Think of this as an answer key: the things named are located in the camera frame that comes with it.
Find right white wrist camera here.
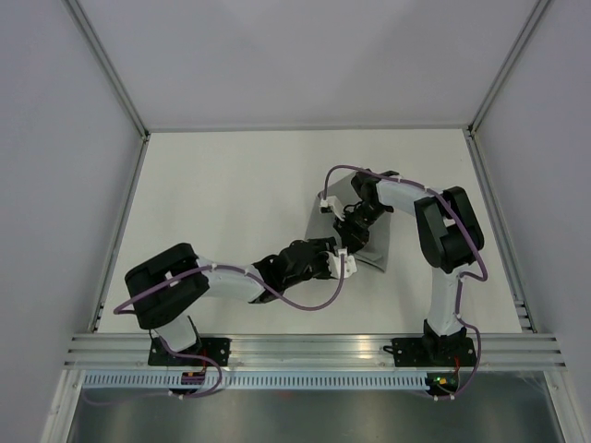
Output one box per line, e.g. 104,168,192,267
319,196,345,221

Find purple cable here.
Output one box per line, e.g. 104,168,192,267
322,164,490,402
82,256,347,407

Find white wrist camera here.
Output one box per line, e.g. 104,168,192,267
327,248,357,280
319,196,345,221

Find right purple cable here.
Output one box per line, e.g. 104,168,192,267
322,164,490,402

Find left aluminium frame post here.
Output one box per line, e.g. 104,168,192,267
62,0,151,142

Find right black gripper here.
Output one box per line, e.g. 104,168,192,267
333,204,390,255

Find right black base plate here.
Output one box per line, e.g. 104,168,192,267
381,337,476,368

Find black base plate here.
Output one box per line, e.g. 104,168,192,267
381,337,476,368
148,337,231,367

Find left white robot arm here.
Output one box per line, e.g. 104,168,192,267
114,237,347,365

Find white slotted cable duct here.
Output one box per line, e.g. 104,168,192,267
83,370,428,390

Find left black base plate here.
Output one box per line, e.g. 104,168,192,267
148,337,231,367

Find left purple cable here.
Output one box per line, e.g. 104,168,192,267
82,256,347,407

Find grey cloth napkin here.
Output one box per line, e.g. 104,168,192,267
305,171,392,272

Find aluminium frame post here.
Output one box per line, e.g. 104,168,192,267
464,0,553,138
62,0,151,142

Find right aluminium frame post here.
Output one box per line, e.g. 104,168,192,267
464,0,553,138

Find aluminium mounting rail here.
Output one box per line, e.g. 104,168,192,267
63,333,566,371

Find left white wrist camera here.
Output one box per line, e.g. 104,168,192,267
327,248,357,280

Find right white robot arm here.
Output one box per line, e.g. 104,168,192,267
320,168,488,368

